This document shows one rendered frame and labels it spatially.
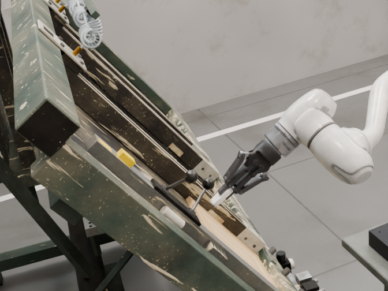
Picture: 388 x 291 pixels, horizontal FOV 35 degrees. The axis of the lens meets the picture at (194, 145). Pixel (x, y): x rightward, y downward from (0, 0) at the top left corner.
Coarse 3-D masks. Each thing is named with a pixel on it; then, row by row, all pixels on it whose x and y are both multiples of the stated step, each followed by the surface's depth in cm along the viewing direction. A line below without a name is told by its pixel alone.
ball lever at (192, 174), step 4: (188, 172) 170; (192, 172) 170; (196, 172) 172; (184, 176) 171; (188, 176) 170; (192, 176) 170; (196, 176) 170; (180, 180) 173; (184, 180) 172; (188, 180) 170; (192, 180) 170; (196, 180) 171; (172, 184) 175; (176, 184) 174; (164, 188) 176; (168, 188) 176; (168, 192) 177
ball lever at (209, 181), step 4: (204, 180) 185; (208, 180) 185; (212, 180) 185; (204, 184) 185; (208, 184) 184; (212, 184) 185; (204, 188) 185; (208, 188) 185; (204, 192) 185; (200, 196) 184; (196, 200) 184; (196, 204) 183; (188, 208) 183; (192, 208) 183; (192, 212) 182
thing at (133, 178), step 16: (96, 144) 163; (112, 160) 166; (128, 176) 169; (144, 176) 175; (144, 192) 173; (160, 208) 176; (176, 208) 178; (192, 224) 182; (208, 240) 186; (240, 272) 194; (256, 272) 200; (256, 288) 199; (272, 288) 200
